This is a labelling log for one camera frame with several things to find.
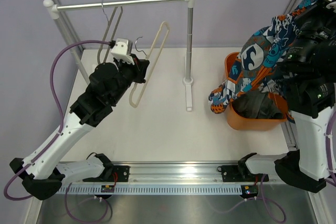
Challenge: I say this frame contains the colourful patterned shorts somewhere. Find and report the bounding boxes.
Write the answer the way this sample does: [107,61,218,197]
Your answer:
[208,0,317,114]

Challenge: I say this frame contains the grey shorts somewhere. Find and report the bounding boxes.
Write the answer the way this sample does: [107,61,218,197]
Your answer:
[232,90,283,119]

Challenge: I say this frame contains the grey clothes hanger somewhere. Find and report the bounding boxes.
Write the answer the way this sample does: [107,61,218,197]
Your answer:
[96,0,124,65]

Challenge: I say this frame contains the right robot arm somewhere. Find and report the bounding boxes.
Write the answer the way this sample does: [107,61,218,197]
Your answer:
[238,0,335,193]

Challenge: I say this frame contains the white slotted cable duct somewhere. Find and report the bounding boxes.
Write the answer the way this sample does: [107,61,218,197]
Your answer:
[57,184,242,195]

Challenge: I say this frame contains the orange plastic basket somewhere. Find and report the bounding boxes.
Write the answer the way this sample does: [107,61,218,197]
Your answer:
[225,52,289,131]

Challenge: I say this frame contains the purple cable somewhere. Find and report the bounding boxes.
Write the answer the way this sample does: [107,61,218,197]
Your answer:
[324,108,336,183]
[3,39,113,200]

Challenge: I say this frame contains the silver clothes rack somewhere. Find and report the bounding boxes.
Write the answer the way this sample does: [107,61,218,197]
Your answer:
[43,0,195,111]

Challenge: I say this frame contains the cream clothes hanger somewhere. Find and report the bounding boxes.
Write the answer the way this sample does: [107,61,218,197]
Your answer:
[129,21,170,109]

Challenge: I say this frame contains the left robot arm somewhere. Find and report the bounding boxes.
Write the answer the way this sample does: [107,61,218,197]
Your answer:
[10,54,150,200]

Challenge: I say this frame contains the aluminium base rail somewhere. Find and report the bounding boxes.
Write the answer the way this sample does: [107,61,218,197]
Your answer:
[60,162,289,185]

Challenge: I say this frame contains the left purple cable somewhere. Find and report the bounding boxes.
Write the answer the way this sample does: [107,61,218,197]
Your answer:
[3,39,113,200]

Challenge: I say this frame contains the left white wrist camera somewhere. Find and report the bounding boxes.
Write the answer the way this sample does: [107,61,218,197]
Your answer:
[110,38,134,65]

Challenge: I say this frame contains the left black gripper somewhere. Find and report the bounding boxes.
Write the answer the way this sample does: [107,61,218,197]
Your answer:
[109,54,149,105]

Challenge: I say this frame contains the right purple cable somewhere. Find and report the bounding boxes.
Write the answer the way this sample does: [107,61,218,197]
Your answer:
[324,108,336,183]

